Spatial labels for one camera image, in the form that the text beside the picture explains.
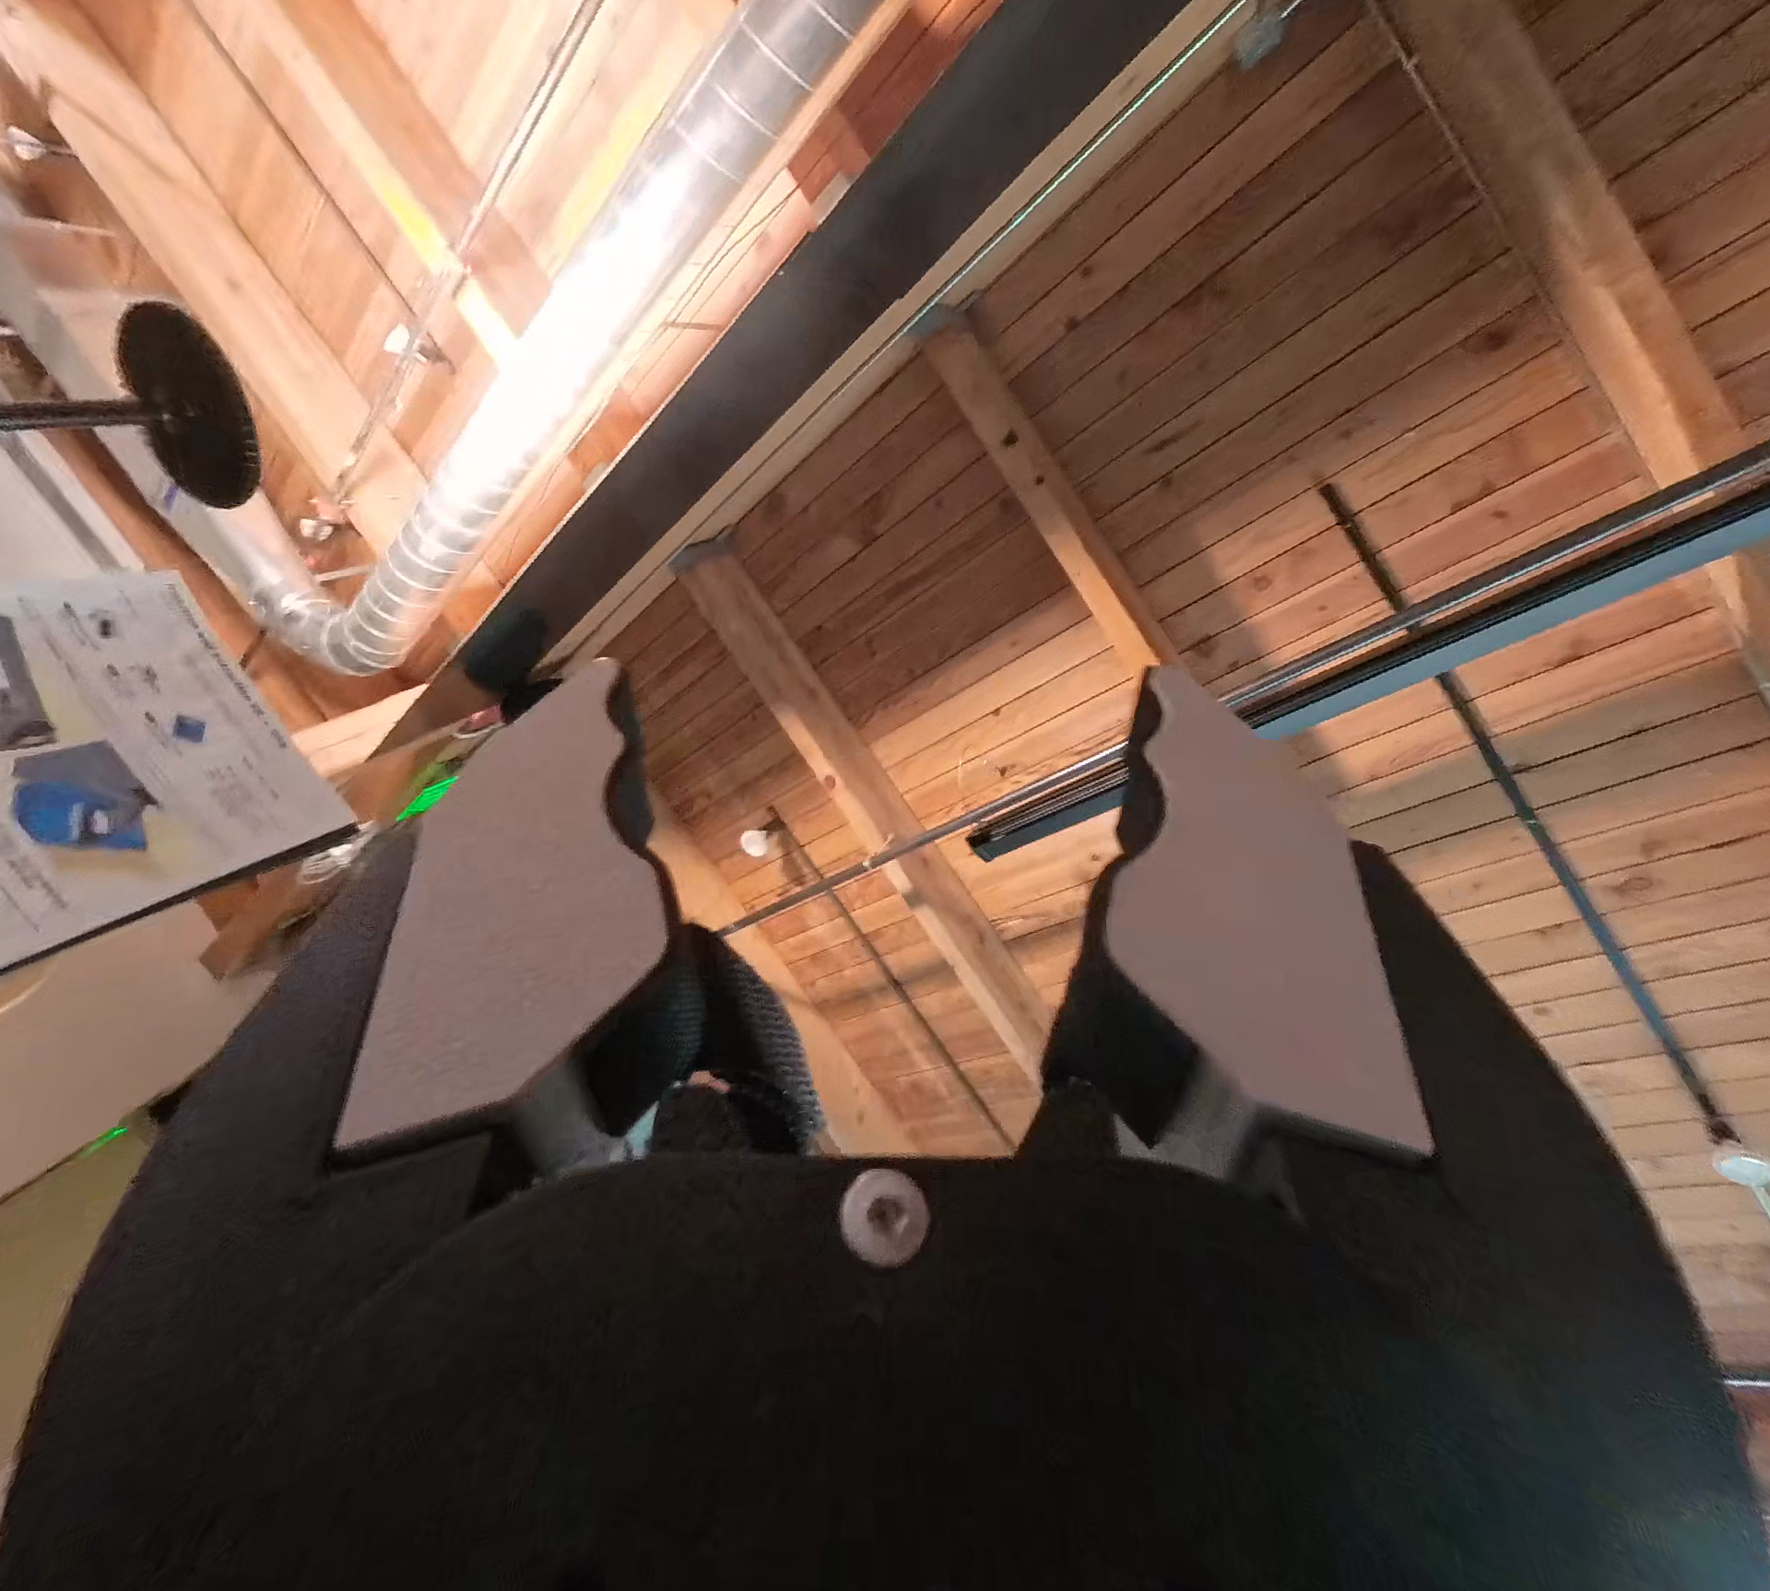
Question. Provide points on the silver ventilation duct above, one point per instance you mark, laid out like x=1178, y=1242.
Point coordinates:
x=691, y=138

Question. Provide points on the black ceiling dome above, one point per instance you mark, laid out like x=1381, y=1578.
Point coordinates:
x=505, y=647

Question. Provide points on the green lit sign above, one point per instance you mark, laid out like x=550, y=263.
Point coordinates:
x=426, y=792

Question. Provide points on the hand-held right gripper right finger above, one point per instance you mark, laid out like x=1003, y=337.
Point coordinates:
x=1258, y=927

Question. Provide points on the white track spot lamp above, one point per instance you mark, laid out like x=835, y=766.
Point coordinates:
x=754, y=842

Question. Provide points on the grey junction box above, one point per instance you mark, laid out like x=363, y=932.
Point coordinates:
x=1258, y=42

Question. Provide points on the black lighting track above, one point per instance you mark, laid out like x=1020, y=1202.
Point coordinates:
x=1521, y=625
x=1521, y=816

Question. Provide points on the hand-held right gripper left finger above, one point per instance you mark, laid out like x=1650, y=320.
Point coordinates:
x=511, y=927

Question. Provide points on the instruction poster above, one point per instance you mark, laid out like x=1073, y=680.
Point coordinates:
x=138, y=789

